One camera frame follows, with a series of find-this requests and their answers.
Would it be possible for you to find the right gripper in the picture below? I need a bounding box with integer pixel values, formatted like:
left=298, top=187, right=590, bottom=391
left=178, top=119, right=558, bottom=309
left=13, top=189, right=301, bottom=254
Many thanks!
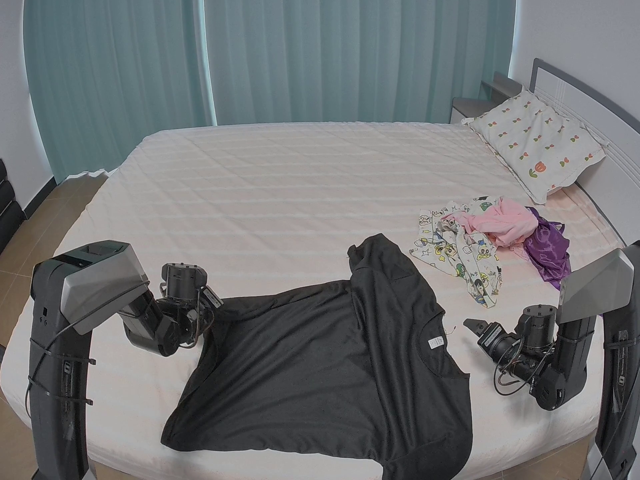
left=477, top=320, right=523, bottom=365

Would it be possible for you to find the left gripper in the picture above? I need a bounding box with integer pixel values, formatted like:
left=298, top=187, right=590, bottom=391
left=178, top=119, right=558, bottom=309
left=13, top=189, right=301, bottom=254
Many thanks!
left=199, top=286, right=224, bottom=318

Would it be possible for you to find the black T-shirt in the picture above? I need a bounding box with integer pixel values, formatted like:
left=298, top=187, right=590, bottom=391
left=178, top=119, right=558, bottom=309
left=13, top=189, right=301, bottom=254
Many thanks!
left=160, top=233, right=475, bottom=480

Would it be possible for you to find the bed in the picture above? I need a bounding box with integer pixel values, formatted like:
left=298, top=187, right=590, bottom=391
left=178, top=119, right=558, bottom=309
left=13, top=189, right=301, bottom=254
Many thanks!
left=0, top=58, right=640, bottom=480

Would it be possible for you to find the white printed pyjama garment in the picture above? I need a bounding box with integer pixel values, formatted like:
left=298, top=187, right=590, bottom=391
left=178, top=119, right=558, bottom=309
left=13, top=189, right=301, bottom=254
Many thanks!
left=410, top=195, right=503, bottom=310

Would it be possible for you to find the purple garment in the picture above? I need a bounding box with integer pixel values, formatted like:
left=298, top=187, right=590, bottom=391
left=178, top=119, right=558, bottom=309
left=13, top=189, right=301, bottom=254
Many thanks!
left=520, top=207, right=572, bottom=291

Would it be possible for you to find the pink garment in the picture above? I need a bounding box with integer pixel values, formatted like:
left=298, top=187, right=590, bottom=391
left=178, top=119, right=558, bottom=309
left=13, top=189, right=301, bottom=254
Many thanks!
left=440, top=198, right=538, bottom=256

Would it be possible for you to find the white printed pillow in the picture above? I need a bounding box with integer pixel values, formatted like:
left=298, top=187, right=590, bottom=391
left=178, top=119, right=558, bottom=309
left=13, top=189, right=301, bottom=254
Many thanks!
left=467, top=88, right=609, bottom=205

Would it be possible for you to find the black chest of drawers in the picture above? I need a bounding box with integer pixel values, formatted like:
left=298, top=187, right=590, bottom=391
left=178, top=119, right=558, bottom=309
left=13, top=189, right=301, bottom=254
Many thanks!
left=0, top=158, right=26, bottom=256

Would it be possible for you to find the grey white bedside table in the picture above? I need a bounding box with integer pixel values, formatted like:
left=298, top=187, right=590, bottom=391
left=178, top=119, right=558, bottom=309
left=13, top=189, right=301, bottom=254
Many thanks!
left=450, top=71, right=526, bottom=125

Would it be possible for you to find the blue-green curtain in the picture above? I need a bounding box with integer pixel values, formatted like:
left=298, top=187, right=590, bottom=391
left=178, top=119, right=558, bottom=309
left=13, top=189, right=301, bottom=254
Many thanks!
left=202, top=0, right=517, bottom=125
left=22, top=0, right=217, bottom=185

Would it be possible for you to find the black cable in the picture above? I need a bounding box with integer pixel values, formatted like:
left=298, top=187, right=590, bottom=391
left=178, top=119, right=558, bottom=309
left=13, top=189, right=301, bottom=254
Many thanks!
left=25, top=318, right=86, bottom=409

